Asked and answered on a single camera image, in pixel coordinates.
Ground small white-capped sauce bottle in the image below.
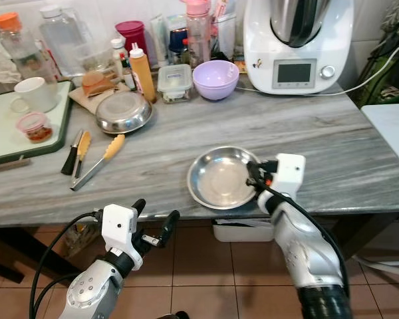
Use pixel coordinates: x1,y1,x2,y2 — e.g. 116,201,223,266
110,38,135,90

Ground yellow squeeze bottle white cap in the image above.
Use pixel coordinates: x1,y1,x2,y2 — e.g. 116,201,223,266
128,43,156,104

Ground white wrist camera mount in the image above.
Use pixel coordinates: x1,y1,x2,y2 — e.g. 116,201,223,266
100,204,144,270
265,154,307,198

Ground large clear bottle white cap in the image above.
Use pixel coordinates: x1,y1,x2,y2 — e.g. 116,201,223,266
39,5,87,77

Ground upturned steel dish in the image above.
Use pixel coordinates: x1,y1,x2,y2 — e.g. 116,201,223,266
95,91,153,134

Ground white side table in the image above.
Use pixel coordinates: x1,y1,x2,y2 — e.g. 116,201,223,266
356,103,399,280

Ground white tray green rim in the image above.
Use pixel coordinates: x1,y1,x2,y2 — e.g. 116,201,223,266
0,81,74,165

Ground black kitchen tool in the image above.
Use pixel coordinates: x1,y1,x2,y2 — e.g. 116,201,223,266
61,130,84,177

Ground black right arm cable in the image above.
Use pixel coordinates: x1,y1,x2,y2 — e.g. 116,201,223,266
251,174,350,293

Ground brown wooden stick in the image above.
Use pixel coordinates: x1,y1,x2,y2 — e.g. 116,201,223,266
0,158,31,174

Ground steel tongs yellow handle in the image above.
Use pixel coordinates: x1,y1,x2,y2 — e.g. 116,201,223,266
70,134,126,191

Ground blue can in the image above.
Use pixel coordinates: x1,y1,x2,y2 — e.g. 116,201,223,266
168,27,189,64

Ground clear lidded food container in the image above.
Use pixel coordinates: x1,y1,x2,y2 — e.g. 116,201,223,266
157,64,193,104

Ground small pink-lidded container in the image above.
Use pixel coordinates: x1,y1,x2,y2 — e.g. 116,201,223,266
16,112,54,144

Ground white mug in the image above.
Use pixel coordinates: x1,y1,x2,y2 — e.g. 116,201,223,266
10,77,59,114

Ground purple plastic bowl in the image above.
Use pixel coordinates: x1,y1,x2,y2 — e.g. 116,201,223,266
192,60,240,101

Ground clear bottle pink cap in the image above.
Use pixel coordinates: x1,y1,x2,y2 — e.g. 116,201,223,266
184,0,212,67

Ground shallow steel bowl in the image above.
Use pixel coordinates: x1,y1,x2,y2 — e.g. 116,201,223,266
187,146,261,211

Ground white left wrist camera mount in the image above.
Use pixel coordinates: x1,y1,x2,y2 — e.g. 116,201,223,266
100,204,144,270

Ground dark green bag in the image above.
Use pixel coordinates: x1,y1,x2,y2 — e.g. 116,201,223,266
354,45,399,107

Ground grey patterned cloth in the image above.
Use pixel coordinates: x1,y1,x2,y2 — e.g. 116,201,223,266
379,0,399,35

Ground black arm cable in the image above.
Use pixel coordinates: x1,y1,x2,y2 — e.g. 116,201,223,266
29,211,106,319
251,174,350,293

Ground clear bottle orange cap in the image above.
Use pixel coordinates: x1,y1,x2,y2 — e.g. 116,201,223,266
0,12,54,84

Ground brown glass cup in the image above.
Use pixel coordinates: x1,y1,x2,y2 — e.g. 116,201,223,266
81,70,117,97

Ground black robot left foot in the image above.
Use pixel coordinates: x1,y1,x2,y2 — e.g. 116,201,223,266
156,310,191,319

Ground white plastic bin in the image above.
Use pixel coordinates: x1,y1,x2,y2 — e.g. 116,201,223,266
211,218,275,243

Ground orange-handled kitchen tool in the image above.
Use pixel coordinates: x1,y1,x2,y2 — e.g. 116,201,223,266
75,131,92,179

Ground brown wooden board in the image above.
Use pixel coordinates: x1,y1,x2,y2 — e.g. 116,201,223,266
68,80,130,118

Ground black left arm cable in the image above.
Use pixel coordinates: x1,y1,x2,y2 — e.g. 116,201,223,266
29,211,106,319

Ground maroon plastic jar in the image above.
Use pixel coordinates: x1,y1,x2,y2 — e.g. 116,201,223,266
115,21,149,60

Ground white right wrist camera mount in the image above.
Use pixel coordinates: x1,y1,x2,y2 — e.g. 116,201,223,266
265,154,307,198

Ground white kitchen machine steel jug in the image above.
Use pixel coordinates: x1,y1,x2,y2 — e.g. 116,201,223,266
243,0,354,96

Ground grey marble table dark legs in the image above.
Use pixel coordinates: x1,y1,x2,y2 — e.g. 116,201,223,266
0,80,399,285

